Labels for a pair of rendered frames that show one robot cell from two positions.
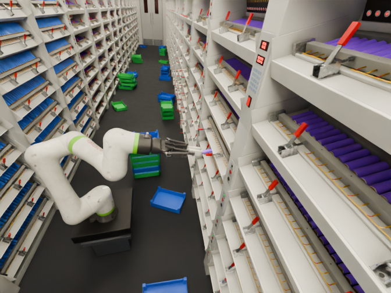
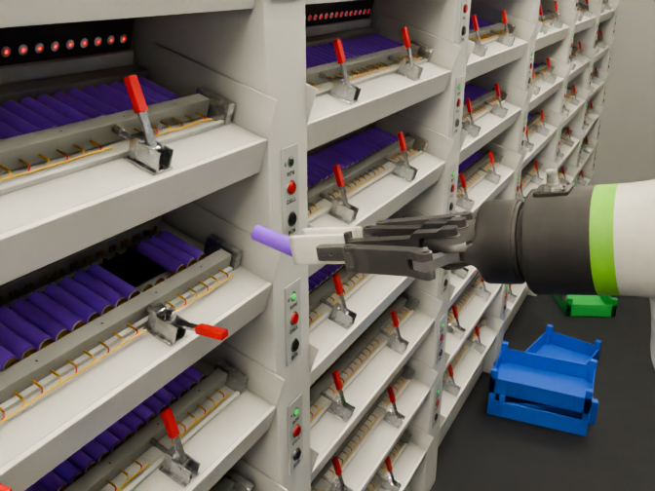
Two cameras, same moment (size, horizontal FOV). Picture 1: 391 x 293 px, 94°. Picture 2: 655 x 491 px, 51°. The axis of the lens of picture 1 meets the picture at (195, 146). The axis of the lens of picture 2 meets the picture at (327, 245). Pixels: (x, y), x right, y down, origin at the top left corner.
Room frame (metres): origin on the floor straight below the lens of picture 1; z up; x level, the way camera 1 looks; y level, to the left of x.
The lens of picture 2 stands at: (1.19, 0.42, 1.31)
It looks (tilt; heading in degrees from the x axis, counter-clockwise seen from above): 22 degrees down; 220
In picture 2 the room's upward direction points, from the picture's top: straight up
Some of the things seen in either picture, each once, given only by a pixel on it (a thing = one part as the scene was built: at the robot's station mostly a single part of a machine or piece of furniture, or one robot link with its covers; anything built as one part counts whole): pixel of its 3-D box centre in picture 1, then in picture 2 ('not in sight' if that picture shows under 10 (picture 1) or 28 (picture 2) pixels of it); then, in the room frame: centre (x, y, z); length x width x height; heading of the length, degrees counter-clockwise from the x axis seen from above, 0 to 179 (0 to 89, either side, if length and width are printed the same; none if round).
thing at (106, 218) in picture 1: (98, 211); not in sight; (0.72, 0.65, 0.39); 0.26 x 0.15 x 0.06; 105
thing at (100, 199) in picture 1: (100, 200); not in sight; (0.73, 0.60, 0.51); 0.16 x 0.13 x 0.19; 144
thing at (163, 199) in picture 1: (168, 199); not in sight; (1.14, 0.22, 0.04); 0.30 x 0.20 x 0.08; 79
